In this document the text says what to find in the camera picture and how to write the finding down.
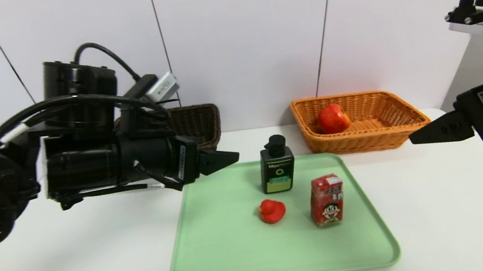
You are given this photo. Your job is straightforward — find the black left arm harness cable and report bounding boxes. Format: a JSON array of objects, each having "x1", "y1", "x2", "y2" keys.
[{"x1": 0, "y1": 84, "x2": 173, "y2": 150}]

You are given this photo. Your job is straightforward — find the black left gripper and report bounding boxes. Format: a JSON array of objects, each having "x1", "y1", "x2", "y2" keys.
[{"x1": 115, "y1": 119, "x2": 243, "y2": 198}]

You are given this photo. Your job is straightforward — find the orange wicker basket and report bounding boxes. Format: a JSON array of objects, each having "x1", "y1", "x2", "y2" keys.
[{"x1": 289, "y1": 84, "x2": 434, "y2": 161}]

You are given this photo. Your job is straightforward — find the red milk carton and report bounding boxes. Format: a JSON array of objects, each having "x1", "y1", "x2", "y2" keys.
[{"x1": 306, "y1": 172, "x2": 348, "y2": 228}]

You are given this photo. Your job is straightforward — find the red rubber duck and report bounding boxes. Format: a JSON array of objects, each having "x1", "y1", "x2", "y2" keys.
[{"x1": 257, "y1": 197, "x2": 288, "y2": 225}]

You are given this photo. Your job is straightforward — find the black left camera cable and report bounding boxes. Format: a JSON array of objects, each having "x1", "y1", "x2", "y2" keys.
[{"x1": 72, "y1": 36, "x2": 160, "y2": 104}]

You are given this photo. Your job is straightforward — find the dark brown wicker basket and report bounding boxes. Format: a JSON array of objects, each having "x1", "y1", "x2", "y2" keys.
[{"x1": 112, "y1": 102, "x2": 224, "y2": 161}]

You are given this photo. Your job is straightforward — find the light green plastic tray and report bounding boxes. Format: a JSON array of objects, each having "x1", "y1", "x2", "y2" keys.
[{"x1": 159, "y1": 145, "x2": 402, "y2": 271}]

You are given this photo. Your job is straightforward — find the red apple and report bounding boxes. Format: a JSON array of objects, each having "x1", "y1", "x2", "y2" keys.
[{"x1": 315, "y1": 102, "x2": 353, "y2": 136}]

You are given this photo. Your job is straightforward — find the black pump bottle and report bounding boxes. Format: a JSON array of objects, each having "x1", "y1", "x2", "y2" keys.
[{"x1": 256, "y1": 133, "x2": 298, "y2": 195}]

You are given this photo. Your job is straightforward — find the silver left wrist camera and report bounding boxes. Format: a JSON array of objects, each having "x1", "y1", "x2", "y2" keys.
[{"x1": 144, "y1": 70, "x2": 182, "y2": 103}]

